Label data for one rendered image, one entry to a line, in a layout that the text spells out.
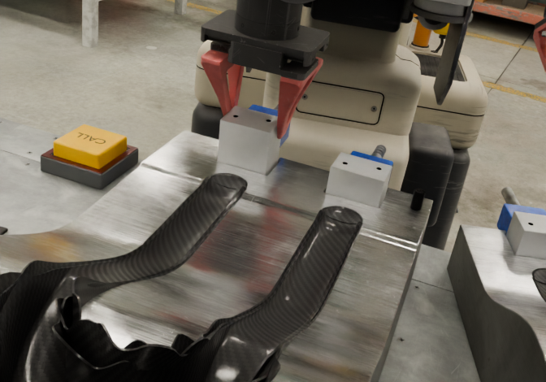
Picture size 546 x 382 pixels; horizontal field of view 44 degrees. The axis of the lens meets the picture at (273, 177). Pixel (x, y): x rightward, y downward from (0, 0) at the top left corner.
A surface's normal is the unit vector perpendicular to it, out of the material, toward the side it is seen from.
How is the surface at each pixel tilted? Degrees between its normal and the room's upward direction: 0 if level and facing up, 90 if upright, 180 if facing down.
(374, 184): 90
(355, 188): 90
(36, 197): 0
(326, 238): 5
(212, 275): 11
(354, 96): 98
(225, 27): 3
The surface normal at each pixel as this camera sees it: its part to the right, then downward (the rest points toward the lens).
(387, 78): 0.04, -0.52
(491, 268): 0.13, -0.87
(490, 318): -0.99, -0.14
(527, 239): -0.06, 0.46
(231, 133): -0.34, 0.45
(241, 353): 0.08, -0.69
